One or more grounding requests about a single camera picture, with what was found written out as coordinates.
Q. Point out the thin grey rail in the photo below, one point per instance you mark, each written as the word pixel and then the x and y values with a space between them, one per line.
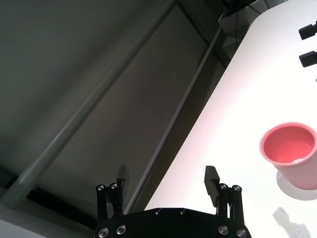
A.
pixel 173 117

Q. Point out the thick grey horizontal rail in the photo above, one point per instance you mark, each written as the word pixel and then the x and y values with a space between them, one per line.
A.
pixel 24 178

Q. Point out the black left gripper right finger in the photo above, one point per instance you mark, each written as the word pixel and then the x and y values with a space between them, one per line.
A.
pixel 223 198

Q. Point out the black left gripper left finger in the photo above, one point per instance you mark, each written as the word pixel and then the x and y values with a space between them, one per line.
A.
pixel 109 200

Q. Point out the dark grey partition panel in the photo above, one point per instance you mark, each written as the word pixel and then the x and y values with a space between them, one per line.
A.
pixel 123 99

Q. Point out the pink plastic cup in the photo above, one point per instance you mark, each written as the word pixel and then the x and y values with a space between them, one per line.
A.
pixel 284 148

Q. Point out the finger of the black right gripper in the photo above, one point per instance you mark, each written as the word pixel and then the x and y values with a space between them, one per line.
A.
pixel 308 31
pixel 308 59

